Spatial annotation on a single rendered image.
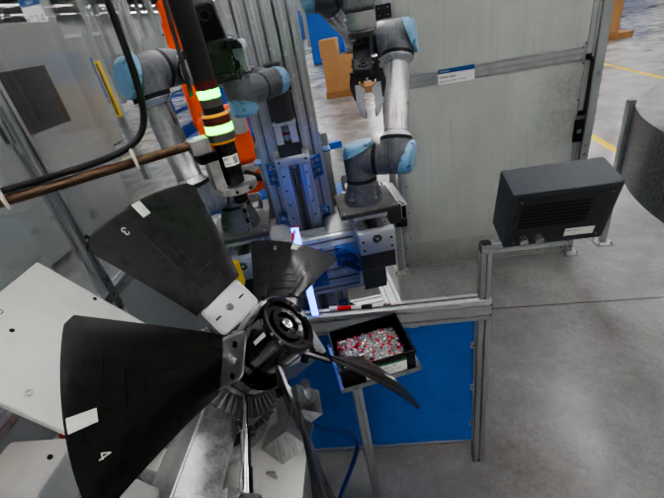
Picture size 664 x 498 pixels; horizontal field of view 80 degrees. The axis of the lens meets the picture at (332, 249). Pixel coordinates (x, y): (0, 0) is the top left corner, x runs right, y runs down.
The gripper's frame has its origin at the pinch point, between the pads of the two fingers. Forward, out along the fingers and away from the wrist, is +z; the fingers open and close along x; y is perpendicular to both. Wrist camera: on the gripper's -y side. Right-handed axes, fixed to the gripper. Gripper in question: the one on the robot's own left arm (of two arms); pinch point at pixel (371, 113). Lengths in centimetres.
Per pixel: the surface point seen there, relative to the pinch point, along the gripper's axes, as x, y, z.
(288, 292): 23, -46, 24
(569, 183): -46, -20, 20
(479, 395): -27, -16, 101
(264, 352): 23, -66, 22
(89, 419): 36, -87, 9
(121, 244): 47, -56, 3
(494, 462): -34, -17, 143
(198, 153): 28, -54, -10
